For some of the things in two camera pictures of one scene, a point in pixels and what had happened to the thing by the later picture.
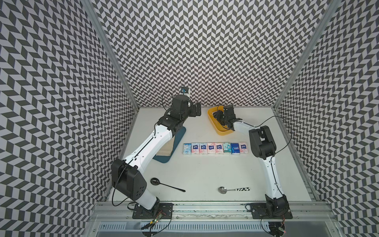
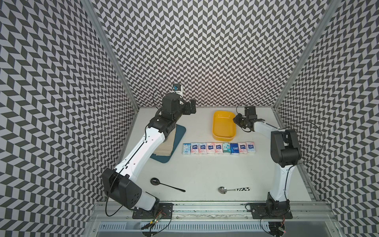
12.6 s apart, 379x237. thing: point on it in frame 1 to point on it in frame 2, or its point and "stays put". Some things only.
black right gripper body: x=221 y=117 to x=241 y=120
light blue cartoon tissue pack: x=187 y=149 stays put
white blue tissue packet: x=219 y=148 stays put
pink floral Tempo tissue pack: x=211 y=148 stays put
